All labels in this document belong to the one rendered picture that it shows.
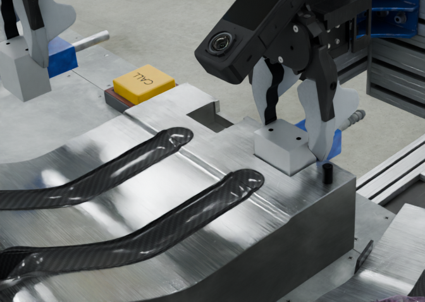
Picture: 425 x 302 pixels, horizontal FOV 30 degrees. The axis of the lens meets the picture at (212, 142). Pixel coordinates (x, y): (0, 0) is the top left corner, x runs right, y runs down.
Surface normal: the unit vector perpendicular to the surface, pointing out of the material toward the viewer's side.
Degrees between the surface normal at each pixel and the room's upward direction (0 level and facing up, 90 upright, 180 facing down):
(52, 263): 28
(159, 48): 0
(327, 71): 67
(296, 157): 90
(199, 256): 2
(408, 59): 90
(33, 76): 90
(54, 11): 79
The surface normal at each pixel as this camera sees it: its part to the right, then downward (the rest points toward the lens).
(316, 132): -0.77, 0.40
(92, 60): -0.07, -0.83
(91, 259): 0.33, -0.89
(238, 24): -0.45, -0.52
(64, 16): 0.61, 0.23
